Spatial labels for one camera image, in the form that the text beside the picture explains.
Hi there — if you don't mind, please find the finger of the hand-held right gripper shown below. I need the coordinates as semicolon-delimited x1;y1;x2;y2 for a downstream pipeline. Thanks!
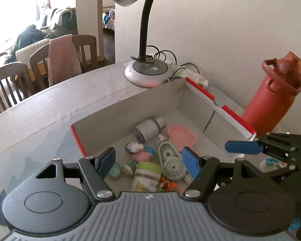
262;164;298;183
224;132;295;156

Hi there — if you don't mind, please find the black lamp cable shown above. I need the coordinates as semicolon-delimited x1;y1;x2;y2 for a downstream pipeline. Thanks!
145;45;199;81

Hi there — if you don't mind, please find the orange keychain toy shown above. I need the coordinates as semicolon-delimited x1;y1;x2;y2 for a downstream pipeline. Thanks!
160;175;178;191

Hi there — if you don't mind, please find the pink doll with blue hat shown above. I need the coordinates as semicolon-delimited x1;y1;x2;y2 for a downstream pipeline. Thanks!
130;146;155;162

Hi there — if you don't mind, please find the white green cloth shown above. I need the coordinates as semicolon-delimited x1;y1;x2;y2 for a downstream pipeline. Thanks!
177;68;208;89

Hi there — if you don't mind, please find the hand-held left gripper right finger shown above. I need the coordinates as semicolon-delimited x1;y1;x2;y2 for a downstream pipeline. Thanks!
182;146;276;202

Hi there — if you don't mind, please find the grey desk lamp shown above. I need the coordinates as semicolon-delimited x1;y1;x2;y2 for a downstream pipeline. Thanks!
98;0;175;88

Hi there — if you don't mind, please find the pink heart-shaped dish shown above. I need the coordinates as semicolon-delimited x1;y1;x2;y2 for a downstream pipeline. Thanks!
167;124;197;149

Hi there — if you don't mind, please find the red cardboard box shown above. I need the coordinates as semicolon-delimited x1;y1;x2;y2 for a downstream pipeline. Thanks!
70;77;257;199

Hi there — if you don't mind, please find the sofa with clothes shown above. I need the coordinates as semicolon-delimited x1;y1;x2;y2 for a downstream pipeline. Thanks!
11;6;78;64

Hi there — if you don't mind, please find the pink cloth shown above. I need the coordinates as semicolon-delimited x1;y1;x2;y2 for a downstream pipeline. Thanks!
48;35;82;87

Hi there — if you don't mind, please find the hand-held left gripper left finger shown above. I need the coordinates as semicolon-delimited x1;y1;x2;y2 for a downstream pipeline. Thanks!
25;147;116;202

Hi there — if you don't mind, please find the blue mountain print table mat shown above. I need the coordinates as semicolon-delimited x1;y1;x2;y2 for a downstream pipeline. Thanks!
0;124;86;231

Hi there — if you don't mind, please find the small white teal toy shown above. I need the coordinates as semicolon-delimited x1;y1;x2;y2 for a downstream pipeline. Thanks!
259;156;287;173

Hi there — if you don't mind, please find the teal pencil sharpener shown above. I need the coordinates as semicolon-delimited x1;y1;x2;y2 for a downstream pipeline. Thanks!
107;163;121;180

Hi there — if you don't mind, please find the wooden dining chair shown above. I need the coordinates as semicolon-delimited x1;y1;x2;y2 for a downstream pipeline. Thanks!
29;35;98;91
0;61;35;119

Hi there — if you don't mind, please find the red water bottle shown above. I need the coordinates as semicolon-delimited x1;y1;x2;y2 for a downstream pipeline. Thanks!
241;51;301;138

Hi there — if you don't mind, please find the bed with clothes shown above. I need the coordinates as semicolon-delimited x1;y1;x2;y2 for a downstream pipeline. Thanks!
102;9;116;31

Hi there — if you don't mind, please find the green lid jar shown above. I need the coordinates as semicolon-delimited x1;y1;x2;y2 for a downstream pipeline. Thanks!
130;162;163;192

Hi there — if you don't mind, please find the white pill bottle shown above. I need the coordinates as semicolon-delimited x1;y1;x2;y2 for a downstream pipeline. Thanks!
135;115;165;141

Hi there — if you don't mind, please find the white correction tape dispenser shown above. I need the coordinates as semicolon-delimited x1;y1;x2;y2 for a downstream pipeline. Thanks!
158;135;188;180

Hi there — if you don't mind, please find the round white blue toy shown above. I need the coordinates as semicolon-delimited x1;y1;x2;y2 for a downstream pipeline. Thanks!
125;142;144;154

